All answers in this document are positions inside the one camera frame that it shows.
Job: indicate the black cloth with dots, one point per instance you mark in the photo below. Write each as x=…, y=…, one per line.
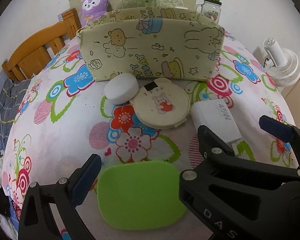
x=0, y=200

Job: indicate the grey plaid quilt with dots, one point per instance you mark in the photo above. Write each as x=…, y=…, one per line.
x=10, y=92

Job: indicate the glass jar with green lid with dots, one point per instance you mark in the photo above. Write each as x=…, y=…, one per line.
x=211, y=7

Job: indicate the green rounded case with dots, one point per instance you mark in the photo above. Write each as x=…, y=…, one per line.
x=140, y=195

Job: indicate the white standing fan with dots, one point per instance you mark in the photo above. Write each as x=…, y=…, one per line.
x=287, y=65

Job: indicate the white round jar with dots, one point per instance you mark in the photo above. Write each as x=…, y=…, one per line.
x=120, y=87

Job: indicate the purple plush rabbit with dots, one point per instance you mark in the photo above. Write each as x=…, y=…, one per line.
x=95, y=5

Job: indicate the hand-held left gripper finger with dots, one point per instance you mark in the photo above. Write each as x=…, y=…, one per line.
x=86, y=180

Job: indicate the yellow cartoon-print storage box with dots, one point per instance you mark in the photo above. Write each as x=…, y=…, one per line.
x=152, y=47

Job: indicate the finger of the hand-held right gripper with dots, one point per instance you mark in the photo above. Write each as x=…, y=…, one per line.
x=215, y=140
x=275, y=128

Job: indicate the blue wall sticker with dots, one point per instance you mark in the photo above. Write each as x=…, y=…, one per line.
x=60, y=16

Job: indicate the beige round compact case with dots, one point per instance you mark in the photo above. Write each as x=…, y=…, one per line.
x=160, y=105

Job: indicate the wooden bed headboard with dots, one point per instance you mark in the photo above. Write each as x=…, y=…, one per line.
x=35, y=55

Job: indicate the large white charger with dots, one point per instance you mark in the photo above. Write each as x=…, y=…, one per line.
x=215, y=115

